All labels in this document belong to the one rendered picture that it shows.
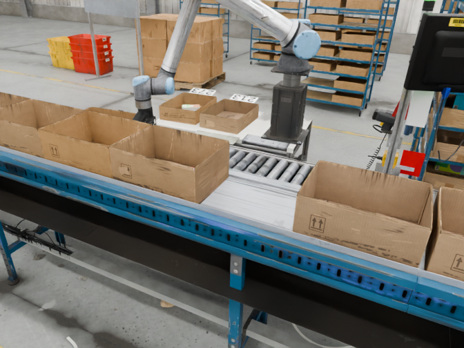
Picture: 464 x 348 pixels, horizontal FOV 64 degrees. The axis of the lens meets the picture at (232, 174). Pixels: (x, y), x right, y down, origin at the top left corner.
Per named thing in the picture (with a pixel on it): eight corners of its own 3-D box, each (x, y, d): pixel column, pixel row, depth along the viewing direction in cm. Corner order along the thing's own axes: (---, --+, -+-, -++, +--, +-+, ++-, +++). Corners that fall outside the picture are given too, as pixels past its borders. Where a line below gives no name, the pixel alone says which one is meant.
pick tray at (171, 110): (217, 109, 287) (217, 96, 282) (195, 125, 255) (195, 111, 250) (184, 104, 295) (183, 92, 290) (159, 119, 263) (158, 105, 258)
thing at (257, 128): (312, 123, 273) (312, 119, 272) (293, 153, 226) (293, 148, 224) (190, 104, 305) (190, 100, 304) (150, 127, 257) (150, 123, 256)
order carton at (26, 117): (92, 141, 193) (88, 110, 185) (45, 164, 169) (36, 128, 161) (39, 128, 207) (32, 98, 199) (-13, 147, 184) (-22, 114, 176)
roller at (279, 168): (291, 162, 212) (284, 156, 212) (255, 206, 170) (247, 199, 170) (284, 168, 215) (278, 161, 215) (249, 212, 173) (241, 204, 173)
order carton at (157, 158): (229, 176, 163) (230, 140, 156) (195, 209, 140) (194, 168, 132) (155, 157, 178) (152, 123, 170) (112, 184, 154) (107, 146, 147)
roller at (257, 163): (262, 151, 217) (257, 158, 220) (221, 192, 175) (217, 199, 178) (268, 156, 216) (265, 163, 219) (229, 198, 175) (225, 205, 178)
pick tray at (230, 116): (258, 117, 273) (259, 103, 268) (237, 134, 242) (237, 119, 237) (224, 111, 283) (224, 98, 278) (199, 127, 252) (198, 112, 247)
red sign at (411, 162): (418, 176, 188) (425, 153, 182) (418, 177, 188) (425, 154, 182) (385, 169, 194) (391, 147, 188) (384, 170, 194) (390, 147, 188)
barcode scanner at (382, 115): (369, 125, 193) (376, 105, 188) (392, 132, 190) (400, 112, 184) (367, 128, 188) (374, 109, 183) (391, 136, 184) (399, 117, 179)
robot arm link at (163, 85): (174, 74, 209) (151, 74, 208) (172, 80, 199) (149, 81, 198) (175, 90, 213) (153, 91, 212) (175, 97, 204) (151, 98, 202)
